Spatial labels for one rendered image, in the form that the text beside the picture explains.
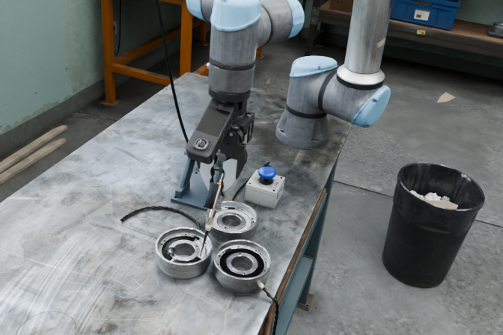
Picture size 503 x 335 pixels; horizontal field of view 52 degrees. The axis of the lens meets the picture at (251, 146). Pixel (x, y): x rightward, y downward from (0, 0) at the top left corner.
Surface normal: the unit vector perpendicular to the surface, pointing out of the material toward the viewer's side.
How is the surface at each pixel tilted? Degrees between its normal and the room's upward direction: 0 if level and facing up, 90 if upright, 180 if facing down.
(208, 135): 28
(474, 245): 0
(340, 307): 0
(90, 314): 0
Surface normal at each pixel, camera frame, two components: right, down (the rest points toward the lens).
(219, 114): -0.02, -0.54
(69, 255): 0.10, -0.87
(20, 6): 0.93, 0.25
